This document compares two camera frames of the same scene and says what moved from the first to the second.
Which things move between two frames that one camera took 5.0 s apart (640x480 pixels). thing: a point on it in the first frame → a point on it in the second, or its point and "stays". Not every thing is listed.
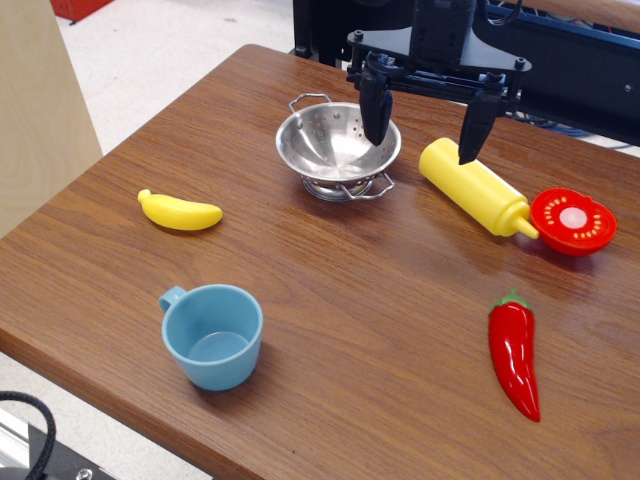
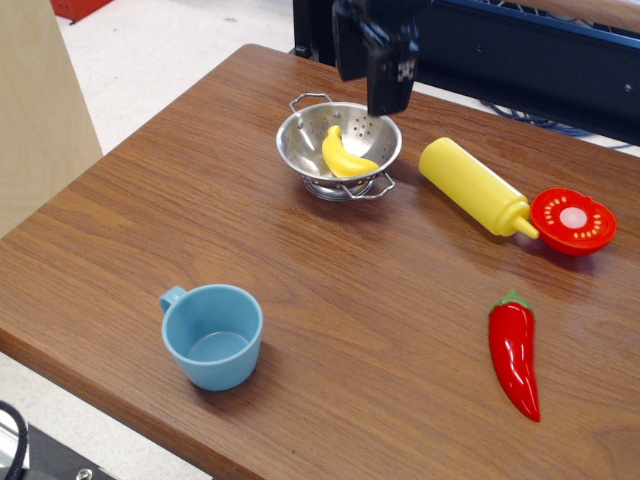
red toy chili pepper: (512, 342) stays
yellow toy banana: (179, 213) → (342, 162)
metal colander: (324, 143) stays
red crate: (77, 10) stays
